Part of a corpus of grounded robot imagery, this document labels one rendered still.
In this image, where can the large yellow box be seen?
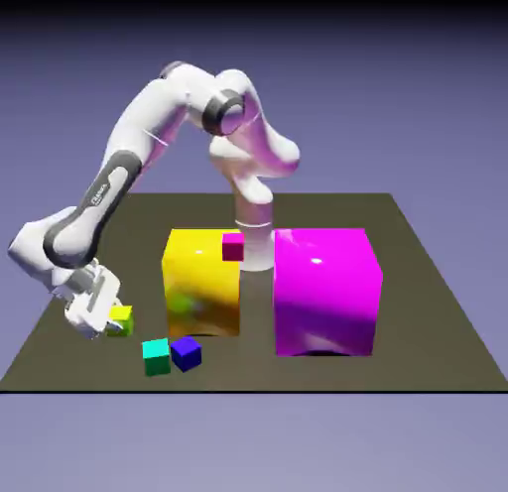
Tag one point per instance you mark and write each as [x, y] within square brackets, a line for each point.
[202, 281]

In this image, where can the small blue cube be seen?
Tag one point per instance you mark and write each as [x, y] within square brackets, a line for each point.
[185, 353]

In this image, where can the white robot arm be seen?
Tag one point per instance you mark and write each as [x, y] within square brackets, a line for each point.
[119, 143]

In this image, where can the small yellow-green cube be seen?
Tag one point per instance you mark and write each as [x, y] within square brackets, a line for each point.
[122, 319]

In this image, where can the small crimson cube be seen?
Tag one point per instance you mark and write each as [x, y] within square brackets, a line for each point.
[232, 246]

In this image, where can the small teal cube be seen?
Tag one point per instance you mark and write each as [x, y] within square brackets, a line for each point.
[156, 357]

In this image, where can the large magenta box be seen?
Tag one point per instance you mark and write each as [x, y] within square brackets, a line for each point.
[325, 293]

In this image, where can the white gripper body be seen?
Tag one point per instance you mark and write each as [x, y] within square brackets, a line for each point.
[93, 305]

